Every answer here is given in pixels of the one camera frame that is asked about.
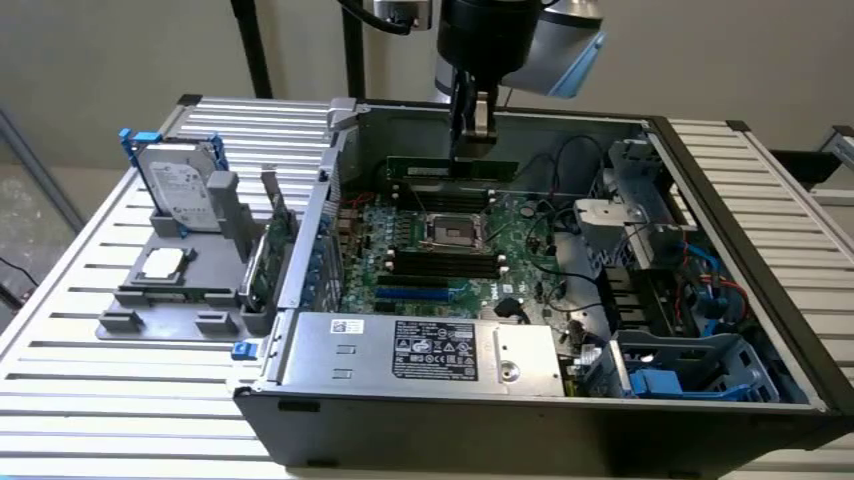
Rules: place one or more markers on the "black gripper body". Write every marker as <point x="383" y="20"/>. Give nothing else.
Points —
<point x="487" y="35"/>

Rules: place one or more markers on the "green RAM stick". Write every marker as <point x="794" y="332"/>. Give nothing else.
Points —
<point x="427" y="170"/>

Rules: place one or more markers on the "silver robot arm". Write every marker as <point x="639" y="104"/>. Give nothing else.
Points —
<point x="567" y="45"/>

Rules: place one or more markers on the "black RAM slot bank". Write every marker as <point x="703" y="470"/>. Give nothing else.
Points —
<point x="443" y="262"/>
<point x="443" y="197"/>

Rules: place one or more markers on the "blue expansion slot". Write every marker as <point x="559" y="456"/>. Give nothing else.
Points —
<point x="410" y="293"/>

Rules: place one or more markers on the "black expansion slot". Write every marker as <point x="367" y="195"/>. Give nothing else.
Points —
<point x="408" y="306"/>

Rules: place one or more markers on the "CPU socket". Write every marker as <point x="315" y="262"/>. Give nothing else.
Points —
<point x="455" y="230"/>

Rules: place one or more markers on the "green motherboard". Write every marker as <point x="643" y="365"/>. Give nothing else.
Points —
<point x="520" y="260"/>

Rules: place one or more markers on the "metal drive cage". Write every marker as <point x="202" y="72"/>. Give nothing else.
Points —
<point x="634" y="210"/>

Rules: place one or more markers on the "green graphics card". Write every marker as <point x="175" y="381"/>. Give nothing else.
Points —
<point x="267" y="270"/>

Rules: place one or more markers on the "black fan shroud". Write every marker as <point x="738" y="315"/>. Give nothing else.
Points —
<point x="634" y="300"/>

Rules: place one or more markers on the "silver power supply unit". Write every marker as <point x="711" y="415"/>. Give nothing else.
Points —
<point x="374" y="355"/>

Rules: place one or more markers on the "metal side table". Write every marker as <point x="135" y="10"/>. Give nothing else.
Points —
<point x="821" y="165"/>

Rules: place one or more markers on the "silver CPU chip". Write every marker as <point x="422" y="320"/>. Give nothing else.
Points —
<point x="163" y="262"/>

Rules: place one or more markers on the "blue case latch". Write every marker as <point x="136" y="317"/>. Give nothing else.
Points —
<point x="243" y="350"/>

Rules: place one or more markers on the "grey disk bay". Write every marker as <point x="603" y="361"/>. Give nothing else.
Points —
<point x="701" y="360"/>

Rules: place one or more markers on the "grey parts rack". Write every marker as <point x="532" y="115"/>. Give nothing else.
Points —
<point x="167" y="320"/>

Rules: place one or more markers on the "black open PC case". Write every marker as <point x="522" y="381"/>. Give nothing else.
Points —
<point x="467" y="430"/>

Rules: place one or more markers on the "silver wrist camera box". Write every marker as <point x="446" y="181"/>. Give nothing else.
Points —
<point x="400" y="10"/>

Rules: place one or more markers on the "black vertical post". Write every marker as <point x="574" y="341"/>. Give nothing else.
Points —
<point x="254" y="45"/>
<point x="351" y="50"/>

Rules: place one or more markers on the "hard disk with blue bracket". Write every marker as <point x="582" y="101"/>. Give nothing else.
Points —
<point x="176" y="185"/>

